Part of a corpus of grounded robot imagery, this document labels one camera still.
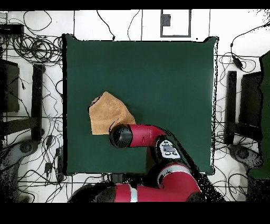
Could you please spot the orange terry towel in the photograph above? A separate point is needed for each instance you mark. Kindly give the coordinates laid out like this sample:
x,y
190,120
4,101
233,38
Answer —
x,y
105,116

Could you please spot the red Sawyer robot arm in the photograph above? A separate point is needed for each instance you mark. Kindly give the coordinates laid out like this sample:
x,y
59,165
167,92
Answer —
x,y
143,135

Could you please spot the black flat equipment box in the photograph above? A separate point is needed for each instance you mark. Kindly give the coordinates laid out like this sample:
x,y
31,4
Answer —
x,y
11,29

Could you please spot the dark green table cloth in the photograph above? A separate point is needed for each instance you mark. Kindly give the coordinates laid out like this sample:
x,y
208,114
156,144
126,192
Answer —
x,y
147,67

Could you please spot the black stand foot bar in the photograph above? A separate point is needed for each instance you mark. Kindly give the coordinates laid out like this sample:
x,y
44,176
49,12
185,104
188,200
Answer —
x,y
37,101
231,101

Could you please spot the small grey box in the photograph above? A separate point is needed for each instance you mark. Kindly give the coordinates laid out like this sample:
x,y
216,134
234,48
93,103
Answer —
x,y
166,20

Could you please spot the small black power adapter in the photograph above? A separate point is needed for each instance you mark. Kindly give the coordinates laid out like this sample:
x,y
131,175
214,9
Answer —
x,y
48,167

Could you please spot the dark stand base with wheel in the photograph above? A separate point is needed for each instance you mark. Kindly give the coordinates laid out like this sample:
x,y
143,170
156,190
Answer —
x,y
25,148
242,154

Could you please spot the large black equipment box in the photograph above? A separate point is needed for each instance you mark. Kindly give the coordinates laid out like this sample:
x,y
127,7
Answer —
x,y
10,88
251,99

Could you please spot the green cloth sheet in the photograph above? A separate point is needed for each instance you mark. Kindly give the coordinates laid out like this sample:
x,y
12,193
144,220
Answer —
x,y
266,105

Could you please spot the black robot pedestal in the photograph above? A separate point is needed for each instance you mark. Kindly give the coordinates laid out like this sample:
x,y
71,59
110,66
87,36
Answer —
x,y
118,178

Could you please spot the grey square floor frame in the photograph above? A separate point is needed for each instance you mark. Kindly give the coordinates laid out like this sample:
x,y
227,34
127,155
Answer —
x,y
161,31

